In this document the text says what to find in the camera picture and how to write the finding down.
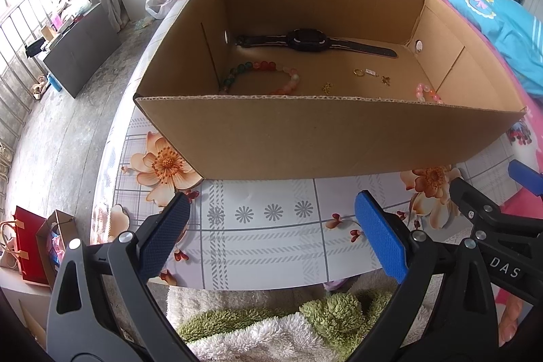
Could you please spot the black smartwatch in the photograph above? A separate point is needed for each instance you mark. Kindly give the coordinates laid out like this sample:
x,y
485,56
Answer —
x,y
305,39

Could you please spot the dark grey cabinet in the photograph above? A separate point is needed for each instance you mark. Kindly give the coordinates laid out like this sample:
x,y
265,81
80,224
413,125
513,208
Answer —
x,y
80,56

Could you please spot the light blue garment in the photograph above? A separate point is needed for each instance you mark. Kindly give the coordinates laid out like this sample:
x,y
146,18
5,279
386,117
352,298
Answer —
x,y
509,31

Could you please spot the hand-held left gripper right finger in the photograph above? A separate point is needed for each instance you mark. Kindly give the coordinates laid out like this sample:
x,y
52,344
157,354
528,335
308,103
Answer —
x,y
382,234

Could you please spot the brown cardboard box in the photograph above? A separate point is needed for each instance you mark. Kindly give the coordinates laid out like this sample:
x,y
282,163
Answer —
x,y
297,137

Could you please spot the brown paper bag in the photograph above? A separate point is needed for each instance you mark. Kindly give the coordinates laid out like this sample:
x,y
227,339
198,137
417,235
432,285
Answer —
x,y
44,247

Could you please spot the red gift bag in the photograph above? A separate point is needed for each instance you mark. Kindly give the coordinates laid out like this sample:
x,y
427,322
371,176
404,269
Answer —
x,y
29,243

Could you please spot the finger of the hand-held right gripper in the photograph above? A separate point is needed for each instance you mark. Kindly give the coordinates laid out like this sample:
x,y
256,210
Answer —
x,y
528,177
471,201

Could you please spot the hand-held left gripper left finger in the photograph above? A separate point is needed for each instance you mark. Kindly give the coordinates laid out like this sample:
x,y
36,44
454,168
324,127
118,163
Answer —
x,y
165,234

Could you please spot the gold butterfly charm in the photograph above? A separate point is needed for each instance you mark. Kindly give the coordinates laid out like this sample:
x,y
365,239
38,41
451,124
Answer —
x,y
385,80

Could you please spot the person's right hand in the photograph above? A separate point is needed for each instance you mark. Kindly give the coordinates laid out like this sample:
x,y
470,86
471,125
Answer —
x,y
513,317

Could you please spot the white green fluffy blanket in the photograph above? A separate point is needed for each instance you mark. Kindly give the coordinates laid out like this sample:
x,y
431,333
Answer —
x,y
254,336

